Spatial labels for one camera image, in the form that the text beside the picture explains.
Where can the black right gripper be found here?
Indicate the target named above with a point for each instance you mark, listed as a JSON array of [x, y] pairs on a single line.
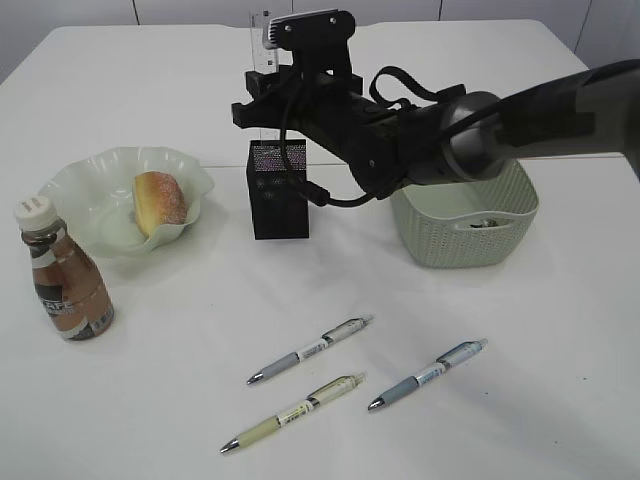
[[324, 112]]

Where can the clear plastic ruler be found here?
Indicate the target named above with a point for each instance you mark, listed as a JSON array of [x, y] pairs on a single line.
[[265, 61]]

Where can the bread roll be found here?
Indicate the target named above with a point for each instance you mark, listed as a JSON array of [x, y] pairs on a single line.
[[158, 200]]

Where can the dark paper ball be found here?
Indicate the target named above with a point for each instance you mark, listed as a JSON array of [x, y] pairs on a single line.
[[486, 223]]

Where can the grey grip pen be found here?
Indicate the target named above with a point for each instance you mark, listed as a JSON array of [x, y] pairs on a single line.
[[326, 340]]

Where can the brown coffee drink bottle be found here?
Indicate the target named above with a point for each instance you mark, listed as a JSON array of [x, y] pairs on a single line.
[[66, 280]]

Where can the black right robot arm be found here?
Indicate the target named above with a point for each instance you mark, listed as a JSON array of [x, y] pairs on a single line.
[[458, 136]]

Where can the black mesh pen holder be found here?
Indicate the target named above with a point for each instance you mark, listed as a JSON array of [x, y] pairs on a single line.
[[278, 212]]

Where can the green plastic basket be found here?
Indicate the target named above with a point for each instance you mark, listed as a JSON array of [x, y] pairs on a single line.
[[468, 224]]

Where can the wavy green glass plate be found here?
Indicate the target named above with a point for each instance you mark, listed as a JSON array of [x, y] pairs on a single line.
[[95, 198]]

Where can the blue clip pen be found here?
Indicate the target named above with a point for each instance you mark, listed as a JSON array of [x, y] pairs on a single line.
[[439, 367]]

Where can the beige grip pen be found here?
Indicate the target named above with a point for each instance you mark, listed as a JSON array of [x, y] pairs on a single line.
[[320, 397]]

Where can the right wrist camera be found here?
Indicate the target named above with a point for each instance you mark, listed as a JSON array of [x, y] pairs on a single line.
[[318, 40]]

